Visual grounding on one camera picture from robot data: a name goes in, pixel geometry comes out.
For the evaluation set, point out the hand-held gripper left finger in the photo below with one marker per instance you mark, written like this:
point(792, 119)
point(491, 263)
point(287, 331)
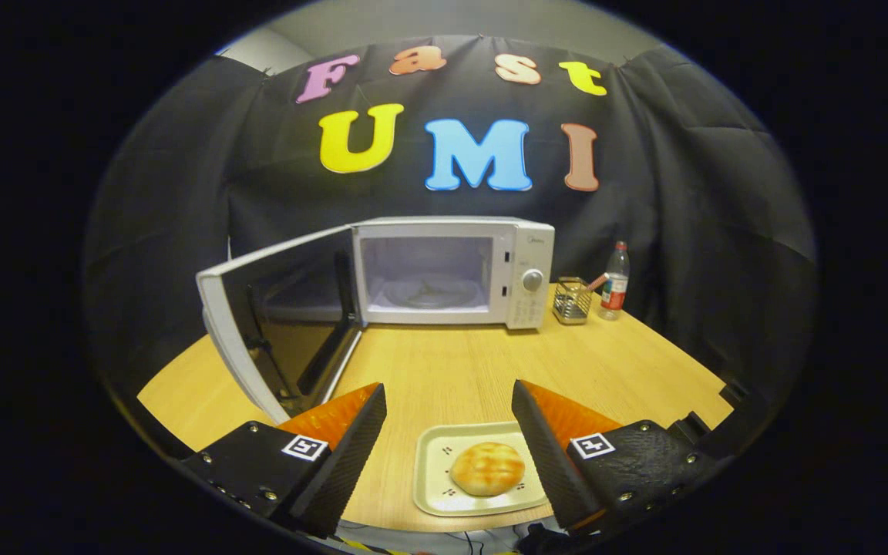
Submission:
point(348, 455)

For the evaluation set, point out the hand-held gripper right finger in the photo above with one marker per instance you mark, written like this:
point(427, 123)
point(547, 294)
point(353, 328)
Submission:
point(548, 455)

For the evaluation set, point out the round golden bread bun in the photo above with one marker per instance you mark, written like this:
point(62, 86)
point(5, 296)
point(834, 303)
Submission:
point(487, 469)

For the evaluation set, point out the white microwave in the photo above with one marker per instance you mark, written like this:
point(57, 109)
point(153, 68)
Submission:
point(525, 254)

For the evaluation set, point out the glass microwave turntable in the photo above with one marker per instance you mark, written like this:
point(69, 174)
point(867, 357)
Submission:
point(428, 295)

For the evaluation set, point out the pale square speckled plate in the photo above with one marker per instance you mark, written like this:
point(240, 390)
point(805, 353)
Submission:
point(432, 478)

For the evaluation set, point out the clear bottle with red label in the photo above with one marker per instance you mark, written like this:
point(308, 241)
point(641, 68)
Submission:
point(614, 289)

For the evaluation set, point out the red striped straw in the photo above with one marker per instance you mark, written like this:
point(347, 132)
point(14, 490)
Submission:
point(597, 281)

